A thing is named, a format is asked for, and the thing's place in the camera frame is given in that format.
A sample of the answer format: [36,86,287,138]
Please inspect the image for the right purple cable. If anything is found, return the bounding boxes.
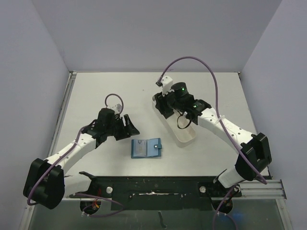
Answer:
[157,56,268,230]

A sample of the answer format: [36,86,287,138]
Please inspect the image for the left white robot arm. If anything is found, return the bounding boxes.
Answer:
[23,108,140,209]

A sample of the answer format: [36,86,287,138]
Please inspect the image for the blue leather card holder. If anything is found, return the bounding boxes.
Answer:
[131,138,162,159]

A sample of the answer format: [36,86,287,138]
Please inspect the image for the purple cable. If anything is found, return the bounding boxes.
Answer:
[26,94,125,218]
[157,56,268,230]

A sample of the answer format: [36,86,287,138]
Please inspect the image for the light blue credit card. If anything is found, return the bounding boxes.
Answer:
[134,139,147,157]

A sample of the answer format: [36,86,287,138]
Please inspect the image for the white oblong tray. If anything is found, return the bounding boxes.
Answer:
[152,96,196,148]

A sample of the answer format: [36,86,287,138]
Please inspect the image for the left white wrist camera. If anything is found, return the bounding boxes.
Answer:
[111,103,123,115]

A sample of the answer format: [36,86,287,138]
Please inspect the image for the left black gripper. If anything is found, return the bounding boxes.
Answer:
[106,115,139,140]

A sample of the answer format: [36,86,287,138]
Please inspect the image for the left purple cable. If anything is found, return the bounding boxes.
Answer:
[26,94,125,218]

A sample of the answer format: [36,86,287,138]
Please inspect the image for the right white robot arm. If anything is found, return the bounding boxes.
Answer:
[153,81,272,196]

